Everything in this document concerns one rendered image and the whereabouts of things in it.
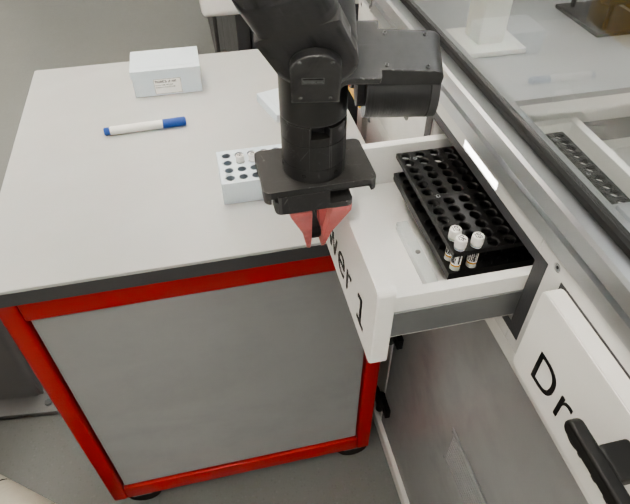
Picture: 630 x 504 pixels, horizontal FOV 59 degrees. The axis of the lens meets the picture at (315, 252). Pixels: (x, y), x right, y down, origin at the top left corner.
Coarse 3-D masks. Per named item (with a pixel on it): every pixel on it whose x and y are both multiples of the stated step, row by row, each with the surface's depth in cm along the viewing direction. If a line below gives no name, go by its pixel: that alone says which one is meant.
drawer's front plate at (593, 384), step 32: (544, 320) 48; (576, 320) 45; (544, 352) 49; (576, 352) 45; (608, 352) 43; (544, 384) 50; (576, 384) 45; (608, 384) 41; (544, 416) 51; (576, 416) 46; (608, 416) 42
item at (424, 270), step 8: (400, 224) 66; (408, 224) 66; (400, 232) 65; (408, 232) 65; (408, 240) 64; (416, 240) 64; (408, 248) 63; (416, 248) 63; (416, 256) 62; (424, 256) 62; (416, 264) 61; (424, 264) 61; (424, 272) 60; (432, 272) 60; (424, 280) 60; (432, 280) 59
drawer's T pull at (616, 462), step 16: (576, 432) 40; (576, 448) 40; (592, 448) 39; (608, 448) 39; (624, 448) 39; (592, 464) 39; (608, 464) 38; (624, 464) 39; (608, 480) 38; (624, 480) 38; (608, 496) 37; (624, 496) 37
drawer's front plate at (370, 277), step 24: (360, 216) 55; (360, 240) 52; (336, 264) 64; (360, 264) 52; (384, 264) 50; (360, 288) 54; (384, 288) 48; (384, 312) 49; (360, 336) 57; (384, 336) 52; (384, 360) 55
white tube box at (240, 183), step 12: (276, 144) 87; (216, 156) 85; (228, 156) 85; (228, 168) 82; (240, 168) 83; (252, 168) 83; (228, 180) 82; (240, 180) 80; (252, 180) 80; (228, 192) 81; (240, 192) 81; (252, 192) 82
